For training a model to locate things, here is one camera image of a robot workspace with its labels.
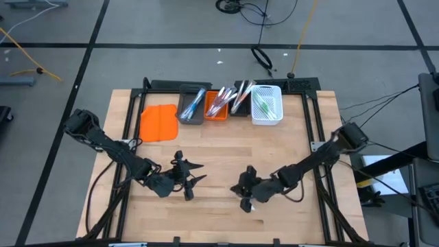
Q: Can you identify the green white toothbrush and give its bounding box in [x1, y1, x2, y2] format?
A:
[253, 92, 274, 117]
[252, 93, 272, 119]
[255, 95, 275, 121]
[257, 97, 277, 121]

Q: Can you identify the white perforated basket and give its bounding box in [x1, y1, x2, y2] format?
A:
[250, 83, 284, 125]

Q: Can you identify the black diagonal beam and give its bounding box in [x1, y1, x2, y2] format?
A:
[353, 140, 430, 183]

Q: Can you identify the white sheet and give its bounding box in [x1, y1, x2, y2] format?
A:
[360, 154, 410, 197]

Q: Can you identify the black keyboard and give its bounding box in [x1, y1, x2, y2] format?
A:
[420, 183, 439, 226]

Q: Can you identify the black perforated mount plate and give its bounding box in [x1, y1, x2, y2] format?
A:
[234, 77, 322, 93]
[150, 79, 213, 94]

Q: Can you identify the yellow floor cable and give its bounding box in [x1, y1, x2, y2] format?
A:
[0, 27, 63, 82]

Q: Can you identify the thin black hanging cable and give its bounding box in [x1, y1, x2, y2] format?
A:
[257, 0, 270, 49]

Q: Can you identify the orange plastic bin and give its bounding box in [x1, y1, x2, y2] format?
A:
[204, 90, 230, 121]

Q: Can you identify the purple white toothbrush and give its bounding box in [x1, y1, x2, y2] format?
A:
[209, 89, 238, 117]
[208, 87, 233, 117]
[206, 86, 226, 117]
[211, 88, 239, 116]

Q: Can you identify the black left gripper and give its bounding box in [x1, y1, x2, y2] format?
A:
[147, 150, 208, 202]

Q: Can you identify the grey stand base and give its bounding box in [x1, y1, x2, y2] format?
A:
[3, 0, 69, 10]
[0, 75, 37, 87]

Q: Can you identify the black plastic bin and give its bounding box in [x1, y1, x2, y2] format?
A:
[228, 88, 252, 118]

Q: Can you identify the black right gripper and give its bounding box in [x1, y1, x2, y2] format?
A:
[230, 166, 284, 213]

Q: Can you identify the black cable bundle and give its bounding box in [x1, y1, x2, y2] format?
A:
[215, 0, 300, 27]

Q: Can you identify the blue white toothbrush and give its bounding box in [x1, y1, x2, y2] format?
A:
[180, 91, 204, 120]
[183, 87, 206, 116]
[178, 94, 202, 121]
[180, 89, 206, 119]

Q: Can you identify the grey plastic bin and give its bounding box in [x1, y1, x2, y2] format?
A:
[176, 84, 206, 126]

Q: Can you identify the black coiled floor cable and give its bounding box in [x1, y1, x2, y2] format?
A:
[250, 45, 274, 78]

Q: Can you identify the yellow hanging cable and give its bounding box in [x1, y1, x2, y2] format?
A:
[289, 0, 319, 80]

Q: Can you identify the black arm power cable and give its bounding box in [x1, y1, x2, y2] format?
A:
[84, 159, 116, 238]

